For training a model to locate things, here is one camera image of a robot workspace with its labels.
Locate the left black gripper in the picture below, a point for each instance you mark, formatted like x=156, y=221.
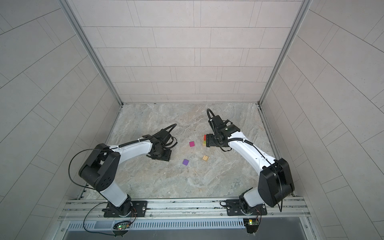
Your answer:
x=166, y=157

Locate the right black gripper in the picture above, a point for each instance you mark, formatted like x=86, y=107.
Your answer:
x=209, y=141

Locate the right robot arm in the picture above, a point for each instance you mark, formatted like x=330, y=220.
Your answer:
x=275, y=177

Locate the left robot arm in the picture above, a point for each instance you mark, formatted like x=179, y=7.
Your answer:
x=101, y=167

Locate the left circuit board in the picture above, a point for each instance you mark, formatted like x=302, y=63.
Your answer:
x=122, y=226

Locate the circuit board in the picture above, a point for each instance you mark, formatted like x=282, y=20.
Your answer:
x=251, y=222
x=122, y=226

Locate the right circuit board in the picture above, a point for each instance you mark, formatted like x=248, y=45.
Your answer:
x=251, y=222

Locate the aluminium mounting rail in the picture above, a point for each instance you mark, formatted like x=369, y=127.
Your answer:
x=198, y=208

